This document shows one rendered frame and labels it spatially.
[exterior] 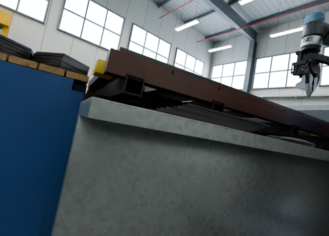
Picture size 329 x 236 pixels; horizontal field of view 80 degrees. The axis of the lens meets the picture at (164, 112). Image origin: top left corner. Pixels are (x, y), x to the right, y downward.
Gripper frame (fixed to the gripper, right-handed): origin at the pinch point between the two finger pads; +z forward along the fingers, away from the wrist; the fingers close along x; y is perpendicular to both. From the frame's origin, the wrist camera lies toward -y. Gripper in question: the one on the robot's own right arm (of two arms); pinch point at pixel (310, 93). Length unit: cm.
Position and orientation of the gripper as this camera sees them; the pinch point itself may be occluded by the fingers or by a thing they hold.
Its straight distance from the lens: 101.3
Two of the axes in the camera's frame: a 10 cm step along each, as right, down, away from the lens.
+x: -8.7, -2.0, -4.6
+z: -1.8, 9.8, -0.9
